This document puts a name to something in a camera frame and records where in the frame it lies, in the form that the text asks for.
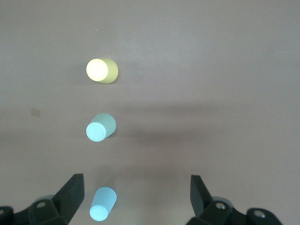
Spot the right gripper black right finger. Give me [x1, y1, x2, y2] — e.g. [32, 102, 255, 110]
[187, 174, 283, 225]

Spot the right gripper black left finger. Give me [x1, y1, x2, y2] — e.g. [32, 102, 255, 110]
[0, 173, 85, 225]

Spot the pale green plastic cup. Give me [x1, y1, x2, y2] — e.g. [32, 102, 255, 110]
[86, 112, 117, 142]

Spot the yellow plastic cup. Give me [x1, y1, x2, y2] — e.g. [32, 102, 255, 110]
[86, 58, 119, 84]

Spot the light blue plastic cup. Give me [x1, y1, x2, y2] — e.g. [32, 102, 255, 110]
[90, 187, 117, 221]

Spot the brown table cover sheet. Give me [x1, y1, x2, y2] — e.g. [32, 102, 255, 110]
[0, 0, 300, 225]

